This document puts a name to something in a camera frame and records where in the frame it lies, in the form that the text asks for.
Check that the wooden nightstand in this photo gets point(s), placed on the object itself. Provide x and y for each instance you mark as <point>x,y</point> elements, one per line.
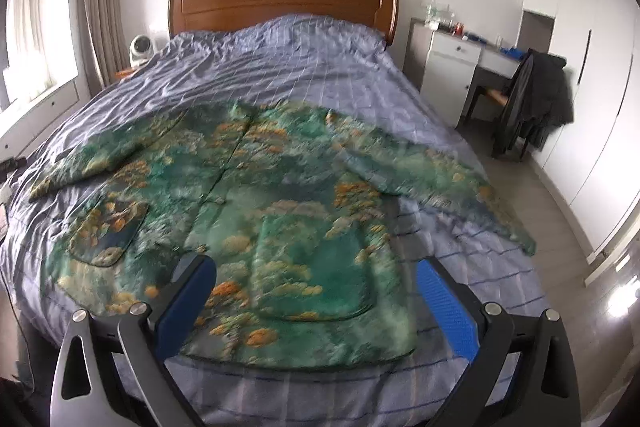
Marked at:
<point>122,74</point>

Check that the black jacket on chair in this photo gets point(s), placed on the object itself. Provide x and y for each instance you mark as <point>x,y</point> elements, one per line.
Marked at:
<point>539,102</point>

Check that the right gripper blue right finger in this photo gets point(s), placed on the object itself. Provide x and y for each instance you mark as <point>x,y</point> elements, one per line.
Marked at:
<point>441,293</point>

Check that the white bedside cabinet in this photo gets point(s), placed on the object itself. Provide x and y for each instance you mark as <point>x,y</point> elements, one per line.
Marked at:
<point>441,67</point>

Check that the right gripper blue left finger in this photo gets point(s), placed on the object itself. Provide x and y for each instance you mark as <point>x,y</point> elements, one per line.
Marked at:
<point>176,310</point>

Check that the small white desk fan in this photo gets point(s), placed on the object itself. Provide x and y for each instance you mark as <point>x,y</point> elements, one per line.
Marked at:
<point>141,50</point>

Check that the green floral patterned jacket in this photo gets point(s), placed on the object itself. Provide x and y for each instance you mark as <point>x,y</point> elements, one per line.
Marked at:
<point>287,199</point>

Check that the wooden chair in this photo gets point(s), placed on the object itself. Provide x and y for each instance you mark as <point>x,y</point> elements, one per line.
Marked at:
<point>494,95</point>

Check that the white desk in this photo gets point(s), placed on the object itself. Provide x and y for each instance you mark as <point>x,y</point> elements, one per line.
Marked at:
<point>493,70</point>

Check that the white wardrobe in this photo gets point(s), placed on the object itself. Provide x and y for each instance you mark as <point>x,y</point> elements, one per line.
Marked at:
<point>596,38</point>

